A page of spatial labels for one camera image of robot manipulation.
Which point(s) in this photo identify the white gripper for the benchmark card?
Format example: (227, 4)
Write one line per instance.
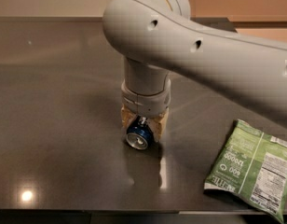
(145, 102)

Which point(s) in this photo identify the blue pepsi can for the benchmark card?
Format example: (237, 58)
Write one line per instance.
(139, 135)

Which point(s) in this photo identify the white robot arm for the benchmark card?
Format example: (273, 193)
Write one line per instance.
(156, 37)

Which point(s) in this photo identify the green chip bag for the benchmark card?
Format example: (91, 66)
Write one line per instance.
(252, 165)

